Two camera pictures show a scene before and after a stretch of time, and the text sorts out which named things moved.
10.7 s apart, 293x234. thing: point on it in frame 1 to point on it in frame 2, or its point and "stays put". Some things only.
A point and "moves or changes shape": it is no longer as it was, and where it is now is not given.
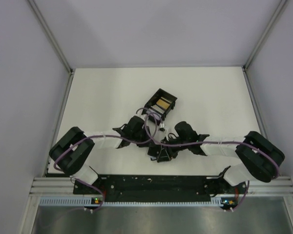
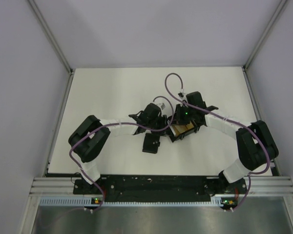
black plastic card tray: (161, 103) moves or changes shape
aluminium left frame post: (51, 36) stays put
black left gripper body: (142, 136) to (159, 123)
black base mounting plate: (159, 188) stays put
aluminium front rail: (61, 186) stays put
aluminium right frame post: (277, 12) stays put
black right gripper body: (170, 140) to (184, 114)
